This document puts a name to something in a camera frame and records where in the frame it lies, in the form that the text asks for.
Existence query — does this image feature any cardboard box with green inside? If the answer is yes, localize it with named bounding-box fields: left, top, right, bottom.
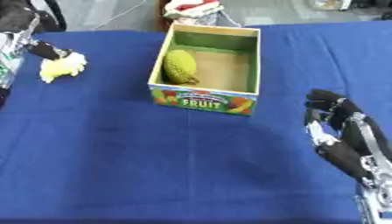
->
left=147, top=23, right=263, bottom=117

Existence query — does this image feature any thin white cable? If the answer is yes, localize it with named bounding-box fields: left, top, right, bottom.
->
left=93, top=0, right=151, bottom=31

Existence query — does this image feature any red and white bag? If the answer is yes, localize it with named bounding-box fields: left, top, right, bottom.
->
left=162, top=0, right=227, bottom=26

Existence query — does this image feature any yellow and white soft toy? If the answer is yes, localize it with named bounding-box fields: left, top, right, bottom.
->
left=38, top=52, right=89, bottom=85

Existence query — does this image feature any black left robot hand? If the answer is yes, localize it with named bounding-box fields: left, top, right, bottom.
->
left=25, top=38, right=77, bottom=61

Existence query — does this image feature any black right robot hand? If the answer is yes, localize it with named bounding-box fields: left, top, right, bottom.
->
left=303, top=88, right=392, bottom=181

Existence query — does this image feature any green spiky toy fruit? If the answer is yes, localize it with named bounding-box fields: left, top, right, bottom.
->
left=162, top=49, right=202, bottom=86

